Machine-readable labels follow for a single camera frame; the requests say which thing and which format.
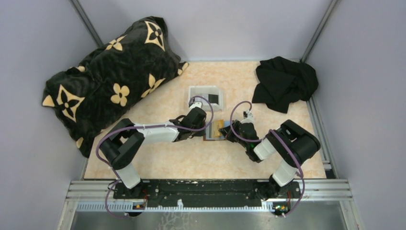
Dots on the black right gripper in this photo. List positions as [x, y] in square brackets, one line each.
[227, 132]

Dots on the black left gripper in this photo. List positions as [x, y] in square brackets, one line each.
[201, 132]

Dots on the brown leather card holder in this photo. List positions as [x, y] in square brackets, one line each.
[208, 133]

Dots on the gold credit card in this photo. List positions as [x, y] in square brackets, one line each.
[216, 126]

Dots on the white plastic card box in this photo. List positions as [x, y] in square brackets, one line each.
[196, 91]

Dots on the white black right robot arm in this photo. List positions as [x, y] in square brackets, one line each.
[293, 143]

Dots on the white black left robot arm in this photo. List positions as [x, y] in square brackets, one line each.
[121, 144]

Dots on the black crumpled cloth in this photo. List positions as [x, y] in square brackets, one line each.
[282, 82]

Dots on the black floral plush blanket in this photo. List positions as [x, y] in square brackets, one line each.
[111, 79]

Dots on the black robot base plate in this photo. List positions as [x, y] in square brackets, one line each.
[203, 193]

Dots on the aluminium frame rail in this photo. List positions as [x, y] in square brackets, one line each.
[97, 195]

